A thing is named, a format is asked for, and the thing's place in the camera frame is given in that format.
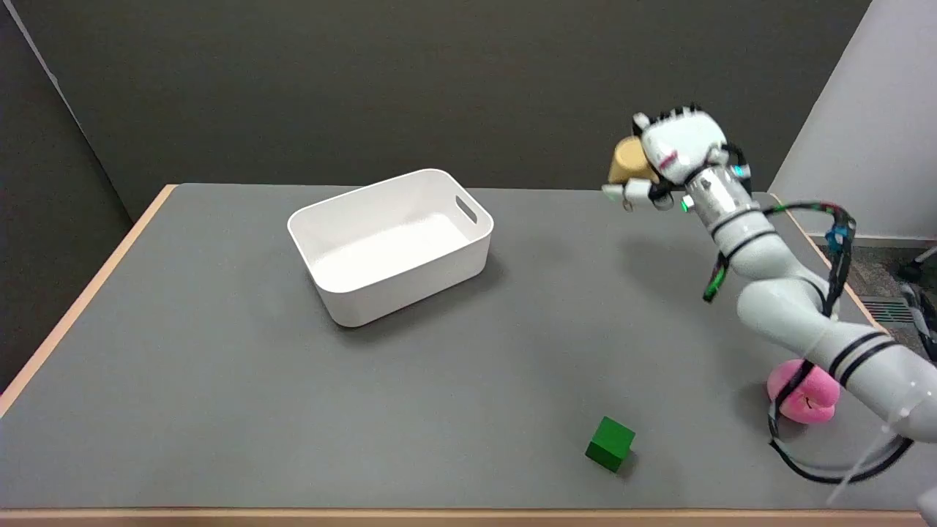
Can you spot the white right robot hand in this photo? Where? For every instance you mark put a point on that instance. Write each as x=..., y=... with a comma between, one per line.
x=681, y=143

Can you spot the yellow cup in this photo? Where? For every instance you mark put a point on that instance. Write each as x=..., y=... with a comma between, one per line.
x=628, y=162

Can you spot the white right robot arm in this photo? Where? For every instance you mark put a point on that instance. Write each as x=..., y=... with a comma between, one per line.
x=790, y=293

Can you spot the white plastic storage box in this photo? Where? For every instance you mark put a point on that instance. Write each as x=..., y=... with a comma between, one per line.
x=392, y=245

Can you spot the floor vent grille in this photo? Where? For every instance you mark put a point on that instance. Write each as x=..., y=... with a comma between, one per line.
x=889, y=312

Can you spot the pink plush toy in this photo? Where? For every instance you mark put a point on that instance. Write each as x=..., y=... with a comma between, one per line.
x=802, y=391

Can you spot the green cube block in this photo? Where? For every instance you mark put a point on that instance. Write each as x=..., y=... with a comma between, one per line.
x=610, y=443

